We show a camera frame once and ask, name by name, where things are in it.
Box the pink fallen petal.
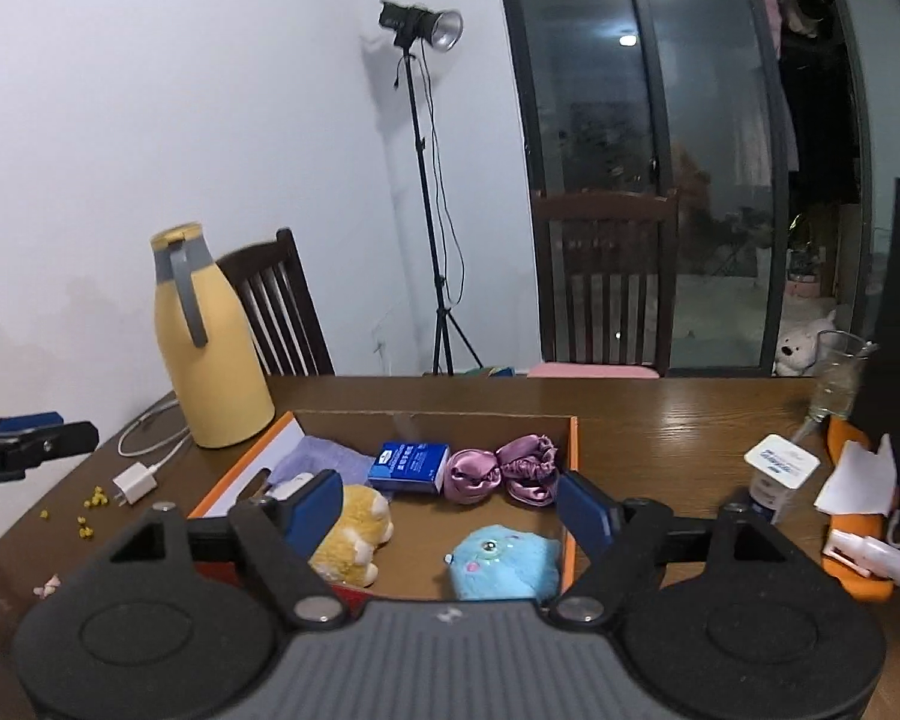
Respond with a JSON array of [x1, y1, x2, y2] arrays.
[[34, 575, 61, 600]]

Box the glass vase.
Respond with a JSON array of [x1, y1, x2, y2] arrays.
[[790, 330, 878, 444]]

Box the dark wooden chair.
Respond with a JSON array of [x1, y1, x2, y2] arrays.
[[530, 190, 679, 379]]

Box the blue tissue pack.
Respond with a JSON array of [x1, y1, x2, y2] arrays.
[[367, 442, 450, 494]]

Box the white spray bottle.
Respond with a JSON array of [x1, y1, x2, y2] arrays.
[[823, 530, 900, 585]]

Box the purple satin scrunchie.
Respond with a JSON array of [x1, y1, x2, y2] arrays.
[[496, 434, 559, 507], [442, 449, 502, 505]]

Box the yellow white plush toy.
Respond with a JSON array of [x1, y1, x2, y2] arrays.
[[258, 471, 397, 590]]

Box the yellow thermos jug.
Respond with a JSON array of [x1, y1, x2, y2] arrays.
[[151, 223, 276, 449]]

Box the small white blue carton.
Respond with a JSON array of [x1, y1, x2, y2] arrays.
[[745, 434, 820, 525]]

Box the yellow petal crumbs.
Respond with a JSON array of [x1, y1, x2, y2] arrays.
[[37, 486, 112, 541]]

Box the white plush dog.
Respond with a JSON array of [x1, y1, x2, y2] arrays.
[[774, 310, 836, 377]]

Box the red cardboard box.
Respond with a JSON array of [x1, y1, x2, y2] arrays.
[[190, 410, 578, 600]]

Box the lavender knitted cloth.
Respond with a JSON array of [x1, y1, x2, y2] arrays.
[[268, 436, 375, 486]]

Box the white charger with cable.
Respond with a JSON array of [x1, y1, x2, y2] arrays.
[[112, 400, 191, 507]]

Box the studio light on stand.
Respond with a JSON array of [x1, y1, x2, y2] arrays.
[[379, 0, 482, 376]]

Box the blue plush toy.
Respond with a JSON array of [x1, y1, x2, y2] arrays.
[[445, 525, 562, 603]]

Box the orange white object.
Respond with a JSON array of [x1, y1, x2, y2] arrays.
[[821, 416, 894, 605]]

